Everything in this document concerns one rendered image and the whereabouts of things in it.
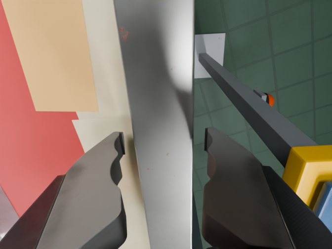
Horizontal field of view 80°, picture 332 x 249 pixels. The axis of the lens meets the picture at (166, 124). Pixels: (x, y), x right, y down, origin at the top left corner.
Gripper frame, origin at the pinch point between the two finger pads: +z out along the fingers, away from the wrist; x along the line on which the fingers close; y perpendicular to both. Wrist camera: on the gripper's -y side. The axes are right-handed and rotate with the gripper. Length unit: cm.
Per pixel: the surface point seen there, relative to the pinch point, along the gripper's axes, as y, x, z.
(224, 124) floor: 53, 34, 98
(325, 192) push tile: 7.9, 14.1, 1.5
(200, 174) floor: 93, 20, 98
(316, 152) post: 5.5, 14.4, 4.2
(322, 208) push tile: 9.7, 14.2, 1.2
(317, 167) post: 6.2, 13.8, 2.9
